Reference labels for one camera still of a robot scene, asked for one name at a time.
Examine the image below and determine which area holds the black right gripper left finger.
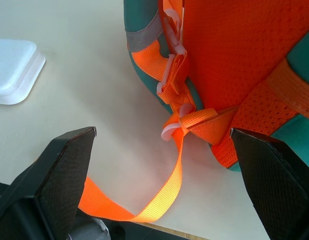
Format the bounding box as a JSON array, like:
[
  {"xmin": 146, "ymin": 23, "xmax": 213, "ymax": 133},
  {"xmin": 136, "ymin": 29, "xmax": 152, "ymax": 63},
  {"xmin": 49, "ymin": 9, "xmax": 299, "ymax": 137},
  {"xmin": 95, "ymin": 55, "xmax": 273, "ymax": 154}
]
[{"xmin": 0, "ymin": 126, "xmax": 98, "ymax": 240}]

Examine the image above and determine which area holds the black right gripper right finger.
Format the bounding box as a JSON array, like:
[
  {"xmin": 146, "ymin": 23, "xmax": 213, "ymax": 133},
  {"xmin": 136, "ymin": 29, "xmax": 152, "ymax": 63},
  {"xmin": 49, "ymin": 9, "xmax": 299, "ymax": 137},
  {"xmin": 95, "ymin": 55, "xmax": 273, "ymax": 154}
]
[{"xmin": 229, "ymin": 127, "xmax": 309, "ymax": 240}]

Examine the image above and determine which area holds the orange and teal backpack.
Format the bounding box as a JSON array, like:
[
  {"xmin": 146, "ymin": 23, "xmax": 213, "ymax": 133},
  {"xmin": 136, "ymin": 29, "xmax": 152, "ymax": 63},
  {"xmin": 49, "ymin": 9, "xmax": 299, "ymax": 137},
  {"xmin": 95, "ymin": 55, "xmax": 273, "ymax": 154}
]
[{"xmin": 77, "ymin": 0, "xmax": 309, "ymax": 224}]

